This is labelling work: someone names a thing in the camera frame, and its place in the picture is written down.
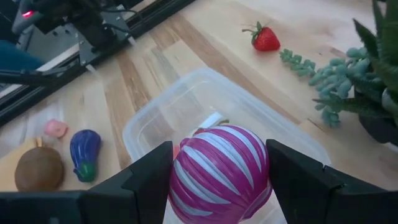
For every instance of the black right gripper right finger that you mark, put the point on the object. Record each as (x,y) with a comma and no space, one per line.
(304,186)

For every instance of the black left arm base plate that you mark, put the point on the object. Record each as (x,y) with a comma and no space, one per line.
(62,43)

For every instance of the red toy strawberry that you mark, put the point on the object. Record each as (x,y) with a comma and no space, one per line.
(265,40)

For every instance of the small pink-red toy fruit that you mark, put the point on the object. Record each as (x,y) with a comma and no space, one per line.
(176,151)
(56,128)

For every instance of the black desk support bar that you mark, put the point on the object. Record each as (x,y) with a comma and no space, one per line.
(31,76)

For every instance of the potted green succulent plant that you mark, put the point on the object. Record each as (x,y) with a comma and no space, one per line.
(367,68)

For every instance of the dark blue toy eggplant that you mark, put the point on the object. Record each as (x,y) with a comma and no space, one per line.
(84,152)

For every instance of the brown toy kiwi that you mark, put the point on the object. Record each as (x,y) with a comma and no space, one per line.
(38,169)

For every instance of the purple white striped toy onion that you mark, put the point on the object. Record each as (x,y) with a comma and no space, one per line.
(217,174)

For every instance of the clear plastic tupperware container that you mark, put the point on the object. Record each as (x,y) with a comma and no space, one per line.
(199,93)

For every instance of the person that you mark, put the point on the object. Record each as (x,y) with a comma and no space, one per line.
(18,56)

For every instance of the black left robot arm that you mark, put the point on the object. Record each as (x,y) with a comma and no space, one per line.
(87,18)

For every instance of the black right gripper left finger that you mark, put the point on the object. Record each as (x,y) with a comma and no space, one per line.
(140,193)

